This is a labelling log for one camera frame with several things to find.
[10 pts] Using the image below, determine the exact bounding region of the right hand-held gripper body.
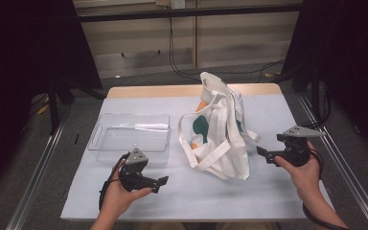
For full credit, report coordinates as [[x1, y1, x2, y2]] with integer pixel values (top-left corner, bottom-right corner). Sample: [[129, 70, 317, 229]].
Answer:
[[276, 126, 326, 168]]

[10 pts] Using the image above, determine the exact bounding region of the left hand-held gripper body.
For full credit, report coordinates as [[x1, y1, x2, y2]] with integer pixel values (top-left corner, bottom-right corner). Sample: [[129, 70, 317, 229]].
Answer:
[[118, 147, 161, 193]]

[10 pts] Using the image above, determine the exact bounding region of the clear plastic tray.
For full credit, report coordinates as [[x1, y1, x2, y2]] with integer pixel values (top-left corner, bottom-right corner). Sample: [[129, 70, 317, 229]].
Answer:
[[87, 112, 172, 166]]

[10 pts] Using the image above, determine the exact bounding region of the white printed tote bag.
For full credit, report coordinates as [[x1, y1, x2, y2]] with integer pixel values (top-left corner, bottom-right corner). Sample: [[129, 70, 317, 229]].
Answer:
[[177, 71, 261, 181]]

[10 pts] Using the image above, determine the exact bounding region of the person's right hand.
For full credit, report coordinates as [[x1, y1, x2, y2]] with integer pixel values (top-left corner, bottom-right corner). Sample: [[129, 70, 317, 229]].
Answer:
[[273, 142, 322, 200]]

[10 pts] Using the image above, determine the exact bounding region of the person's left hand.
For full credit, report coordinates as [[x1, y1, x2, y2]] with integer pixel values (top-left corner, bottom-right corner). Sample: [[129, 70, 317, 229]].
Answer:
[[100, 159, 153, 221]]

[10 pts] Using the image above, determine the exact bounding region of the light blue table mat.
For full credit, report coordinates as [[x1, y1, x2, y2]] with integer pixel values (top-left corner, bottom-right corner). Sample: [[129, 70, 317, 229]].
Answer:
[[60, 93, 334, 222]]

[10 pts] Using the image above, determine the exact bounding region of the black metal stand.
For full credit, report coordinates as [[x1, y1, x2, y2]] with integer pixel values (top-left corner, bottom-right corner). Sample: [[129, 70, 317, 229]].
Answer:
[[310, 65, 333, 129], [46, 76, 107, 136]]

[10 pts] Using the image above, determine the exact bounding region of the black curtain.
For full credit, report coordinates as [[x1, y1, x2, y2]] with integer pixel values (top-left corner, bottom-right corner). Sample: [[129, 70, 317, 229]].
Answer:
[[281, 0, 368, 162], [0, 0, 104, 202]]

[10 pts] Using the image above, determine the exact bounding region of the black horizontal bar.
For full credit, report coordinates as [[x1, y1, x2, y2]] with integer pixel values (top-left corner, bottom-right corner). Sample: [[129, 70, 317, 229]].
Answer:
[[76, 4, 304, 23]]

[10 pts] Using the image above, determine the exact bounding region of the right hand-held gripper black cable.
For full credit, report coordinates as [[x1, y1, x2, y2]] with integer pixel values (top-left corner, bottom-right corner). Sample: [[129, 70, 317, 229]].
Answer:
[[301, 148, 349, 230]]

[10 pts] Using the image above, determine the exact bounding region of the black floor cable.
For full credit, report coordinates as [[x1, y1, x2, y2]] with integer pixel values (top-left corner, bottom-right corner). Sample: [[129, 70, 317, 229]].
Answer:
[[200, 58, 286, 84]]

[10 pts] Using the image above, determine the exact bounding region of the black hanging cable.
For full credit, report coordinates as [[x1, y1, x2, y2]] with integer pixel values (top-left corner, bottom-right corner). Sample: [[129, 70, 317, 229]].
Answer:
[[168, 17, 203, 84]]

